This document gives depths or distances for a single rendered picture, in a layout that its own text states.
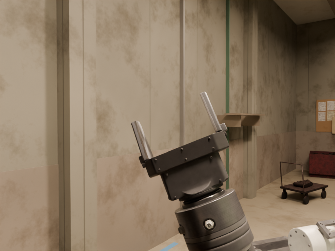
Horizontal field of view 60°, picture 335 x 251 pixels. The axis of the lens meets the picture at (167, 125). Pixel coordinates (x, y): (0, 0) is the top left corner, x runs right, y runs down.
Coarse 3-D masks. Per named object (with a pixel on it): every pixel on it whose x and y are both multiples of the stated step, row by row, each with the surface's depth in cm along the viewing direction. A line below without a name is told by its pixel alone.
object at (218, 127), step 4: (204, 92) 41; (204, 96) 41; (204, 100) 40; (208, 100) 40; (204, 104) 40; (208, 104) 40; (208, 108) 40; (212, 108) 40; (208, 112) 40; (212, 112) 40; (212, 116) 40; (212, 120) 40; (216, 120) 39; (212, 124) 39; (216, 124) 39; (220, 124) 40; (224, 124) 40; (216, 128) 39; (220, 128) 39; (224, 128) 40; (216, 132) 40
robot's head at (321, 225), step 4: (324, 220) 60; (328, 220) 60; (332, 220) 60; (316, 224) 59; (320, 224) 58; (324, 224) 59; (328, 224) 59; (332, 224) 60; (320, 228) 58; (324, 228) 58; (324, 232) 57; (328, 232) 57; (332, 232) 57; (328, 236) 56; (332, 236) 56
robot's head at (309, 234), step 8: (296, 232) 59; (304, 232) 58; (312, 232) 58; (320, 232) 58; (288, 240) 62; (296, 240) 60; (304, 240) 58; (312, 240) 56; (320, 240) 57; (328, 240) 57; (296, 248) 60; (304, 248) 58; (312, 248) 56; (320, 248) 56; (328, 248) 57
